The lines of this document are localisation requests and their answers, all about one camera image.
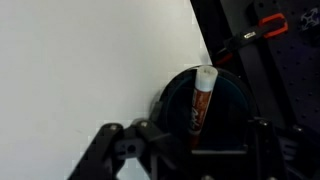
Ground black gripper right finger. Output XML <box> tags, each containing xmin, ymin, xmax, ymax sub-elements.
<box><xmin>192</xmin><ymin>119</ymin><xmax>320</xmax><ymax>180</ymax></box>

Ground red marker with white cap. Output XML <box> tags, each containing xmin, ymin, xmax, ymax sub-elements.
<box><xmin>188</xmin><ymin>66</ymin><xmax>218</xmax><ymax>149</ymax></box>

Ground orange black clamp far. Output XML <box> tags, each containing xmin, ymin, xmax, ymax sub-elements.
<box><xmin>213</xmin><ymin>13</ymin><xmax>288</xmax><ymax>65</ymax></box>

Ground black perforated mounting board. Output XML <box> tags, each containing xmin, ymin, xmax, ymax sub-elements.
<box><xmin>191</xmin><ymin>0</ymin><xmax>320</xmax><ymax>136</ymax></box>

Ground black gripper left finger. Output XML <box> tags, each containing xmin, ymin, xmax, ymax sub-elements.
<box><xmin>67</xmin><ymin>119</ymin><xmax>192</xmax><ymax>180</ymax></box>

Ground dark blue mug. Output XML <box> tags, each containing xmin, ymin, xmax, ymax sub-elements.
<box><xmin>154</xmin><ymin>67</ymin><xmax>258</xmax><ymax>151</ymax></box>

